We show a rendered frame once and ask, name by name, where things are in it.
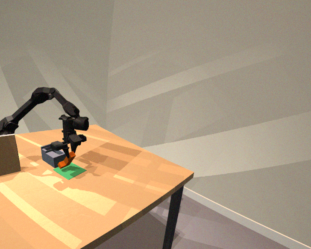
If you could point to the green mat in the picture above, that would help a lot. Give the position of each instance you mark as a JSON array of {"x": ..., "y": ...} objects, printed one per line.
[{"x": 52, "y": 157}]

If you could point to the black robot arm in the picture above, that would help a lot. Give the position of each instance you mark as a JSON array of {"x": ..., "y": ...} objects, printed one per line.
[{"x": 9, "y": 124}]

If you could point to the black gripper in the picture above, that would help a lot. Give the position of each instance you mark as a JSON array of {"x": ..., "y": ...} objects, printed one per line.
[{"x": 57, "y": 145}]

